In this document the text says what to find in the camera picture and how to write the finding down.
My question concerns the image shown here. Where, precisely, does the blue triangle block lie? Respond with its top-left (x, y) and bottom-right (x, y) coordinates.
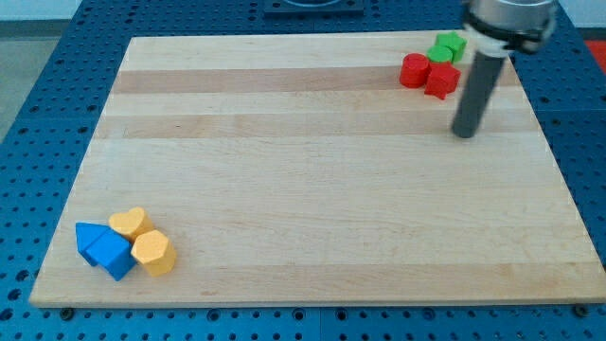
top-left (75, 222), bottom-right (110, 266)

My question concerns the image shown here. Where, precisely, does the blue cube block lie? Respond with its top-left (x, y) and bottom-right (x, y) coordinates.
top-left (85, 229), bottom-right (136, 281)

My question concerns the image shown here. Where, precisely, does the yellow heart block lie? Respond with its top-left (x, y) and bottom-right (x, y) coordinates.
top-left (109, 206), bottom-right (154, 243)

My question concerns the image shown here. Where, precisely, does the yellow hexagon block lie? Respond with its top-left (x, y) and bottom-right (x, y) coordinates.
top-left (131, 230), bottom-right (177, 277)

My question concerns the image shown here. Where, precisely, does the green cylinder block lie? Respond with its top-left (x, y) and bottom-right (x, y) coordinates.
top-left (426, 45), bottom-right (454, 63)

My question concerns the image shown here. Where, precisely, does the light wooden board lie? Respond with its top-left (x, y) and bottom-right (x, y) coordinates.
top-left (29, 31), bottom-right (605, 308)

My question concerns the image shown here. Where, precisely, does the green star block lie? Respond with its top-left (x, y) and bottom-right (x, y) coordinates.
top-left (436, 31), bottom-right (467, 63)

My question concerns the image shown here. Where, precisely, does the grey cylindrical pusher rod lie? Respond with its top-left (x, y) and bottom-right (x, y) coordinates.
top-left (451, 51), bottom-right (505, 138)

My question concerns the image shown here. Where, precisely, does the red cylinder block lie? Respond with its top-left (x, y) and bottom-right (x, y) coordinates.
top-left (400, 53), bottom-right (430, 88)

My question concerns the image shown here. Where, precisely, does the red star block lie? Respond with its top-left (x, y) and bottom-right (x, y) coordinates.
top-left (424, 63), bottom-right (461, 99)

